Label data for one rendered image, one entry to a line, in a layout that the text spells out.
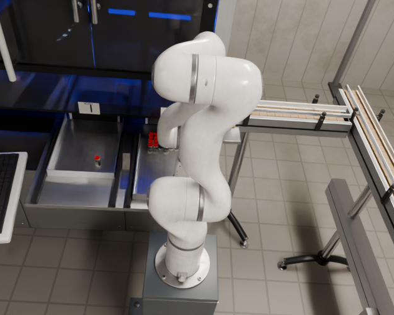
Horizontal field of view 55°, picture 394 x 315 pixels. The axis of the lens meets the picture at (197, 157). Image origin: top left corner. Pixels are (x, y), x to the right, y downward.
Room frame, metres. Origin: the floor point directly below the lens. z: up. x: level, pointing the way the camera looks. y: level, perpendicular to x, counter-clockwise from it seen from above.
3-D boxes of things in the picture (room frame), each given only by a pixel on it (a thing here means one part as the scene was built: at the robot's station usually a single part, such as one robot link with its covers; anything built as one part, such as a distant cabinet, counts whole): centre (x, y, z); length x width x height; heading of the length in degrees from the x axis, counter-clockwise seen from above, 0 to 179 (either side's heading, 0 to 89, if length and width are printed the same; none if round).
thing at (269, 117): (1.48, -0.37, 0.92); 0.69 x 0.15 x 0.16; 97
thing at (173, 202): (0.64, 0.03, 1.16); 0.19 x 0.12 x 0.24; 96
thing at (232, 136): (1.34, -0.12, 0.87); 0.14 x 0.13 x 0.02; 7
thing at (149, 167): (1.05, 0.11, 0.90); 0.34 x 0.26 x 0.04; 7
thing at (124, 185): (0.98, 0.28, 0.91); 0.14 x 0.03 x 0.06; 8
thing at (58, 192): (1.06, 0.29, 0.87); 0.70 x 0.48 x 0.02; 97
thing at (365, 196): (1.21, -0.83, 0.46); 0.09 x 0.09 x 0.77; 7
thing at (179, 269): (0.65, 0.00, 0.95); 0.19 x 0.19 x 0.18
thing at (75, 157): (1.11, 0.46, 0.90); 0.34 x 0.26 x 0.04; 7
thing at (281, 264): (1.21, -0.83, 0.07); 0.50 x 0.08 x 0.14; 97
